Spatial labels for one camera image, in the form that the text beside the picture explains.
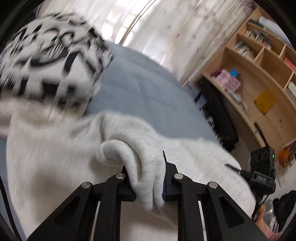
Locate light grey hoodie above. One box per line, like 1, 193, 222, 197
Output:
6, 111, 255, 240

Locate black clothing by bed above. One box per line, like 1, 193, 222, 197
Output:
195, 77, 239, 152

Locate yellow paper bag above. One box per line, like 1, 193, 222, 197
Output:
254, 89, 276, 115

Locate pink boxes on shelf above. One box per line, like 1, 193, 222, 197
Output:
211, 69, 241, 92

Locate blue small box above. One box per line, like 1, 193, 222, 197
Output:
230, 69, 240, 78

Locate wooden bookshelf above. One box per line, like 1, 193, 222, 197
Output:
182, 6, 296, 168

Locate cream satin garment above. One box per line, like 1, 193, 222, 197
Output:
1, 97, 78, 137

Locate grey-blue bed blanket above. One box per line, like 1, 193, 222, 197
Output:
0, 43, 219, 209

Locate black and white patterned garment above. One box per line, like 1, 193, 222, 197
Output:
1, 13, 114, 115

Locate black cable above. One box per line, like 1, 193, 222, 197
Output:
0, 176, 24, 241

